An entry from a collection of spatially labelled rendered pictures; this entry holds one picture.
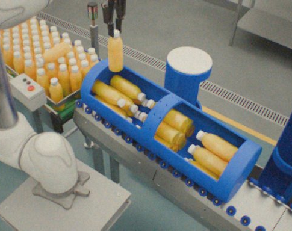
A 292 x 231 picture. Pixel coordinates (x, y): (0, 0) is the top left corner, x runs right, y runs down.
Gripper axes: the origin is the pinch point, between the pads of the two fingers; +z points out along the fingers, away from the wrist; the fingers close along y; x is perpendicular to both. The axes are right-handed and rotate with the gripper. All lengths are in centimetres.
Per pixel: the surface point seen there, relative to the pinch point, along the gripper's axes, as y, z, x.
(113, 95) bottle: -7.2, 32.6, -5.5
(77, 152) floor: 7, 147, 56
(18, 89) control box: -34, 37, 38
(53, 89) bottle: -19, 41, 28
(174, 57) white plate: 51, 43, 0
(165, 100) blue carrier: -0.6, 23.1, -31.6
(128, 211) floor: -4, 147, -13
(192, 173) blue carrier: -15, 37, -59
